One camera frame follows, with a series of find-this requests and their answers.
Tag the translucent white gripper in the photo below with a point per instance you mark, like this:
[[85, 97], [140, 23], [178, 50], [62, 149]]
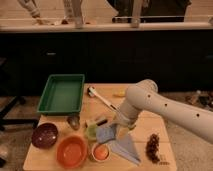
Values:
[[120, 130]]

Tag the blue sponge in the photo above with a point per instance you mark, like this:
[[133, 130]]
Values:
[[106, 133]]

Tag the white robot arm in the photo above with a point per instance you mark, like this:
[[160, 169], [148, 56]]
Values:
[[144, 96]]

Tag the orange red bowl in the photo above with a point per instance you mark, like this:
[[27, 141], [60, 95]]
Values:
[[72, 152]]

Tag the dark purple bowl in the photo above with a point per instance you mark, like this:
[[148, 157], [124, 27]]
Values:
[[45, 136]]

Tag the grey blue folded cloth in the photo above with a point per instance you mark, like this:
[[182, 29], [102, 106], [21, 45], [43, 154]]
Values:
[[125, 148]]

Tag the white black marker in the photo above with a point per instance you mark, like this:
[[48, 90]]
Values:
[[96, 121]]

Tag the yellow banana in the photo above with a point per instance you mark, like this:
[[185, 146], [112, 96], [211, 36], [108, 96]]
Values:
[[119, 94]]

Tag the light green cup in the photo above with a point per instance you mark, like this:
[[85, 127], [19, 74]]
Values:
[[90, 132]]

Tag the small cup with orange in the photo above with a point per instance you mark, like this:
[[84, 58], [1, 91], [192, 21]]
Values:
[[100, 152]]

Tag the bunch of dark grapes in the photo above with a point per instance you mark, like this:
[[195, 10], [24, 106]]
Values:
[[152, 148]]

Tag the brown avocado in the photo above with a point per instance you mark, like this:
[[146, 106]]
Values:
[[74, 122]]

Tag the green plastic tray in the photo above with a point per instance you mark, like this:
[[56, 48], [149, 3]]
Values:
[[62, 95]]

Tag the white handled brush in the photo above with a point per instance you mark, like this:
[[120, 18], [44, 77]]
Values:
[[93, 93]]

